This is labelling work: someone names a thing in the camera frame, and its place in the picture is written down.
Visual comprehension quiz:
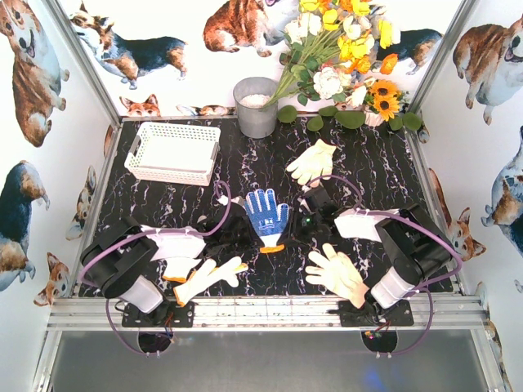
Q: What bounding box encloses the blue dotted white glove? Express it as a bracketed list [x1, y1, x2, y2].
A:
[244, 189, 289, 249]

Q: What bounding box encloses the white knit glove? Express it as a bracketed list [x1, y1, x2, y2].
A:
[260, 244, 285, 254]

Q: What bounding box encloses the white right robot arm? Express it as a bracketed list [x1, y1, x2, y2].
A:
[284, 187, 456, 312]

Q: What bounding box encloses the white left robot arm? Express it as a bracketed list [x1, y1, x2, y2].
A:
[78, 203, 253, 314]

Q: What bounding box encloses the white perforated storage basket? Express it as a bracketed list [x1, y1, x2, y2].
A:
[124, 122, 221, 186]

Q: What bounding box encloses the white glove orange cuff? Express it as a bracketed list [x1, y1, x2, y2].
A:
[173, 256, 248, 306]

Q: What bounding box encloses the cream glove near flowers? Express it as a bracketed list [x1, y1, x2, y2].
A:
[286, 140, 336, 188]

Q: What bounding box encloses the cream glove front right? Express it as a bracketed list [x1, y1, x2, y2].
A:
[305, 243, 369, 309]

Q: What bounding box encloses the orange striped white glove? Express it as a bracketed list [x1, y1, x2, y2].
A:
[163, 257, 201, 283]

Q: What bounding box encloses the sunflower pot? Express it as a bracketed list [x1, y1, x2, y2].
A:
[363, 78, 409, 127]

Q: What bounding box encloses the grey metal bucket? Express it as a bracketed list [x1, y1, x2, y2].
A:
[233, 77, 278, 139]

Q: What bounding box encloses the artificial flower bouquet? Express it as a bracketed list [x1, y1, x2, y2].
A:
[266, 1, 401, 107]

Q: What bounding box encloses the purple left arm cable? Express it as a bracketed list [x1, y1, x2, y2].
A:
[77, 180, 233, 359]

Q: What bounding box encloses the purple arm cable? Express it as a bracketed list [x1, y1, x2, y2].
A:
[306, 174, 464, 355]
[77, 180, 233, 359]

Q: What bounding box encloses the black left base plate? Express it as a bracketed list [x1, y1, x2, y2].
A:
[122, 301, 195, 327]

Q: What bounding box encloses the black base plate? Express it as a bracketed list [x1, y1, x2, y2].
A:
[122, 301, 195, 327]
[329, 300, 414, 327]

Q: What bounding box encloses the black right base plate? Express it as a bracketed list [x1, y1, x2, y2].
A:
[329, 300, 414, 327]

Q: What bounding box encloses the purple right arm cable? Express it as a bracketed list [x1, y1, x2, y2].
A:
[306, 174, 464, 355]

